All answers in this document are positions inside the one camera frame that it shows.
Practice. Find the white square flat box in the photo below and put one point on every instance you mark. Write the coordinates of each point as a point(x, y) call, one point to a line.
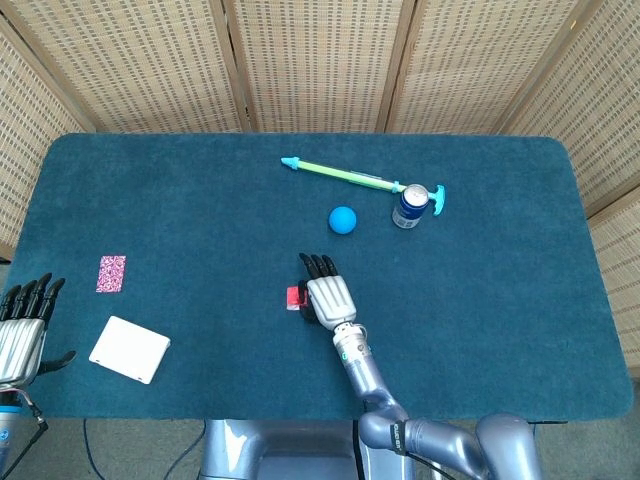
point(130, 349)

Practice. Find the green cyan hand pump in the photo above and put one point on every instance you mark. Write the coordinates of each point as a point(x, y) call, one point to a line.
point(340, 173)

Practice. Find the teal carpet table cover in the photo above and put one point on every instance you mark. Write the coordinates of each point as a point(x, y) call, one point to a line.
point(225, 225)

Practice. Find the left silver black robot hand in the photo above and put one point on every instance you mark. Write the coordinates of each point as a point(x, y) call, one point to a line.
point(17, 345)

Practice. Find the blue soda can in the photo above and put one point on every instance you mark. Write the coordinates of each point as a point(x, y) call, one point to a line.
point(410, 212)

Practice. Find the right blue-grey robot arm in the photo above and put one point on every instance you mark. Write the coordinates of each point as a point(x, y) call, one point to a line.
point(370, 380)

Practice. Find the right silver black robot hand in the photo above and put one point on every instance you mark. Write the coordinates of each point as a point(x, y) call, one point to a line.
point(330, 300)

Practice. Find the woven bamboo screen panel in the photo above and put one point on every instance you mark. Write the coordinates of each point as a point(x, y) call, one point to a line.
point(320, 65)
point(480, 65)
point(25, 150)
point(600, 125)
point(150, 65)

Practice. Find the blue ball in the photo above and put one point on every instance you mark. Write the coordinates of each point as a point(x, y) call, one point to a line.
point(342, 220)

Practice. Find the blue-grey robot torso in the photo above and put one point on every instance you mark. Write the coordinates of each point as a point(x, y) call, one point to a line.
point(280, 450)

